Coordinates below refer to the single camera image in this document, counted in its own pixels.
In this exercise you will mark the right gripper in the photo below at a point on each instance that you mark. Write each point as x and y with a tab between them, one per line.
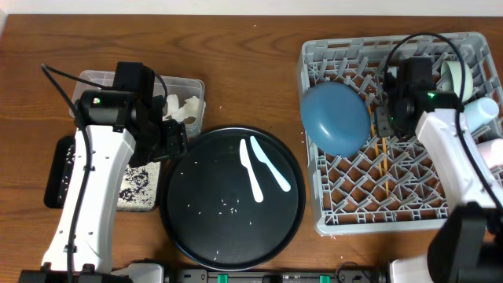
396	131

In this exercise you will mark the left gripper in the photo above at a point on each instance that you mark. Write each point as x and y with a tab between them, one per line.
178	145

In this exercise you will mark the wooden chopstick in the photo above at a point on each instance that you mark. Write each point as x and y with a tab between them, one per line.
376	148
385	163

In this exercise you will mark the white tissue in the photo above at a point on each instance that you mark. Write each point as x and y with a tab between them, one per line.
189	109
171	106

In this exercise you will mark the white rice pile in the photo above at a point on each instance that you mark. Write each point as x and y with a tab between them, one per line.
135	186

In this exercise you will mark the light green bowl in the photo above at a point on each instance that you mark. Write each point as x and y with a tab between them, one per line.
451	79

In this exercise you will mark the dark blue plate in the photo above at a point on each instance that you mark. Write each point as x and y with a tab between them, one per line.
335	118

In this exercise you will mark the small white cup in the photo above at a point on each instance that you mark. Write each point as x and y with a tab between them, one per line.
480	112

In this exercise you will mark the pink cup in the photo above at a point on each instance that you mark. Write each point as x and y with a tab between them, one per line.
491	151

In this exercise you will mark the white plastic spoon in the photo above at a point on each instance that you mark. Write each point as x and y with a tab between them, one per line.
263	158
245	162

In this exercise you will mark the light blue saucer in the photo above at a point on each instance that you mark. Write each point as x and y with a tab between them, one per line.
392	72

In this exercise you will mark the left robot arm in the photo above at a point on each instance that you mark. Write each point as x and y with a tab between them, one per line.
118	126

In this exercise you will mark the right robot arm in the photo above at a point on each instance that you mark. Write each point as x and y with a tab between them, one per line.
468	246

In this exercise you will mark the clear plastic waste bin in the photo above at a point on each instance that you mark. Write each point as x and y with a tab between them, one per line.
184	88

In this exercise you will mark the grey dishwasher rack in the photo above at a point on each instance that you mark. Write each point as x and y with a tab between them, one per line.
348	196

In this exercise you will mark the black rectangular tray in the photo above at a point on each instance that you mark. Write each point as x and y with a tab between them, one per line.
137	188

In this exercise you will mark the round black serving tray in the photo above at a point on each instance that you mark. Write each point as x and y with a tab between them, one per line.
207	205

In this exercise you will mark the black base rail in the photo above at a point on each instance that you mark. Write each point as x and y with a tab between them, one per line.
352	274

